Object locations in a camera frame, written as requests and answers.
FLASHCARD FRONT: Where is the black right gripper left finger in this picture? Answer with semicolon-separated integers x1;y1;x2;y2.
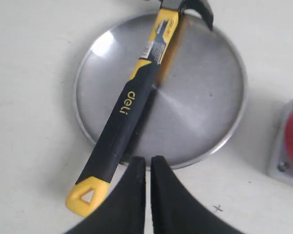
68;156;146;234

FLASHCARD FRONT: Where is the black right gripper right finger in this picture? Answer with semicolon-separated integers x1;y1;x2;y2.
150;156;241;234

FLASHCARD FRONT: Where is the black yellow claw hammer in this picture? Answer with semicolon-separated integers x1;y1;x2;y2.
65;0;214;217

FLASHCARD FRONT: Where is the red dome push button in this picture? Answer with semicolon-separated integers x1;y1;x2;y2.
267;99;293;186

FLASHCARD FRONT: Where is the round steel plate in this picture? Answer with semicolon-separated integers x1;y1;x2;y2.
73;13;248;169

